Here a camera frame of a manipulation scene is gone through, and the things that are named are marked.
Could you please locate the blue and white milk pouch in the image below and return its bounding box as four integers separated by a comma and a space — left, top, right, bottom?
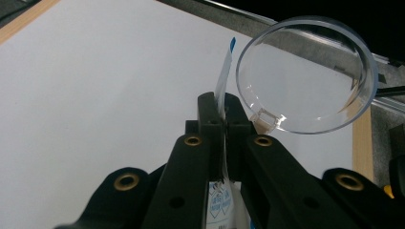
205, 36, 256, 229

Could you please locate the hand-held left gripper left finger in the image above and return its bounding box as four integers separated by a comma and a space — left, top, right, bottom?
141, 92, 224, 229

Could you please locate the aluminium floor rail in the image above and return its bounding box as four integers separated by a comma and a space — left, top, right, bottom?
197, 0, 405, 114

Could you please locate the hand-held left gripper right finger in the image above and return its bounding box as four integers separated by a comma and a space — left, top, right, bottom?
224, 93, 361, 229

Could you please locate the wooden table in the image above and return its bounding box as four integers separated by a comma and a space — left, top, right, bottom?
0, 0, 375, 183

